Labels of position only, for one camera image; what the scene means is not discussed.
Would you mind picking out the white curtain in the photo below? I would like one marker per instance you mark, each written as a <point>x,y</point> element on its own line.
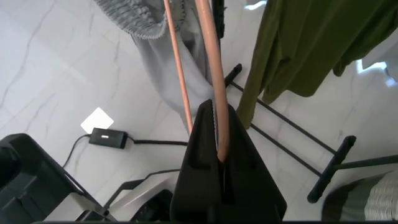
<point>382,53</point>

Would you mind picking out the green long-sleeved shirt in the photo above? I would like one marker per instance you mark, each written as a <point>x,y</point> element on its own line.
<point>295,46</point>

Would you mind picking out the pink clothes hanger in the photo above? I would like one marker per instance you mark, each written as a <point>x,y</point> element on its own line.
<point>214,62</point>

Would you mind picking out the white laundry basket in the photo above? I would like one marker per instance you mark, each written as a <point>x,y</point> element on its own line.
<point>373,199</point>

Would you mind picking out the black power adapter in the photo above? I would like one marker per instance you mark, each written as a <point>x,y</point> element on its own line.
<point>109,137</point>

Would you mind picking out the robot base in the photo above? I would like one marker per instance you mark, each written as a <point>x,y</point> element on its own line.
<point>31,174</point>

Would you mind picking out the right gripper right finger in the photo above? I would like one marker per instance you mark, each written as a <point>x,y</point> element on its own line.
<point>255,193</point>

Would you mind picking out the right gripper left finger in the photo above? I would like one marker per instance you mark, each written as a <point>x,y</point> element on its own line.
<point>196,186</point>

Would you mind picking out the pale grey shorts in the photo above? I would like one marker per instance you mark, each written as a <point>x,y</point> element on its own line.
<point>161,53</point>

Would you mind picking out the black clothes rack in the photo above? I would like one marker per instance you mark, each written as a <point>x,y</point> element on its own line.
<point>331,169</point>

